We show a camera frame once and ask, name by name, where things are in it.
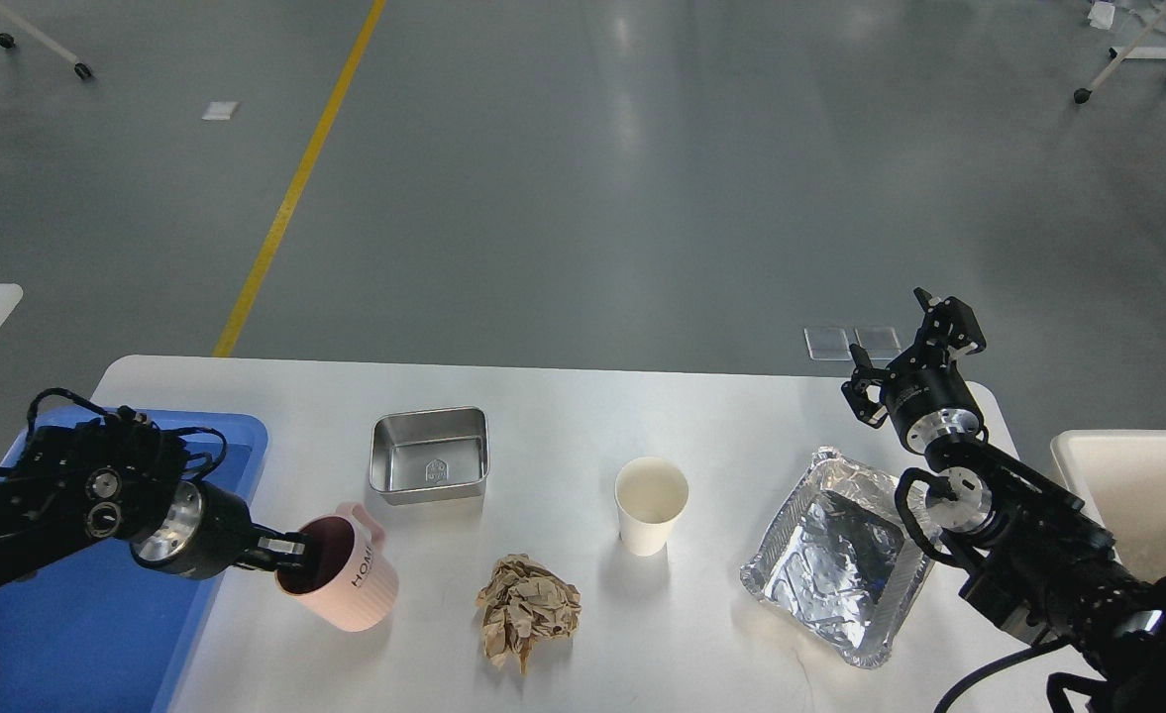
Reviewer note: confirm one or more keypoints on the clear floor plate right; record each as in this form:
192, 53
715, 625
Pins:
881, 344

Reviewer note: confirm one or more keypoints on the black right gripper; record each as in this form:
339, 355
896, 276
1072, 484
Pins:
933, 401

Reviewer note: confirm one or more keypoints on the clear floor plate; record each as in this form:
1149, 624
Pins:
881, 344
827, 344

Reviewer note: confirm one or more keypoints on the stainless steel rectangular tray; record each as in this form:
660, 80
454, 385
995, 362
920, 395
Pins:
427, 456

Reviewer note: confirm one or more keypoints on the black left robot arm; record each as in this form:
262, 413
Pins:
86, 474

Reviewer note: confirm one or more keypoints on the white paper cup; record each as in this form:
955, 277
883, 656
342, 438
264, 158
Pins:
651, 495

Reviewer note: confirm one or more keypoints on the white plastic bin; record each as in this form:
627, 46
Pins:
1121, 476

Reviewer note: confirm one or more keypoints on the aluminium foil tray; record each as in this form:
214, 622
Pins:
837, 560

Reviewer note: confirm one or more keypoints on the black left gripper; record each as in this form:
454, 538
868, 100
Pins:
207, 530

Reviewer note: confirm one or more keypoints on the pink ribbed mug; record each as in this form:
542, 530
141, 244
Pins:
348, 581

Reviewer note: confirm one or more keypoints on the white paper scrap on floor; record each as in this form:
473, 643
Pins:
218, 111

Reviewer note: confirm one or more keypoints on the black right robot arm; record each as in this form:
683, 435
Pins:
1036, 565

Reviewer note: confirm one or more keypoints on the clear floor plate left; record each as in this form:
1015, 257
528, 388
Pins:
827, 344

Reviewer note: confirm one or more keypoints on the crumpled brown paper ball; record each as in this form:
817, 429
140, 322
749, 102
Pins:
522, 605

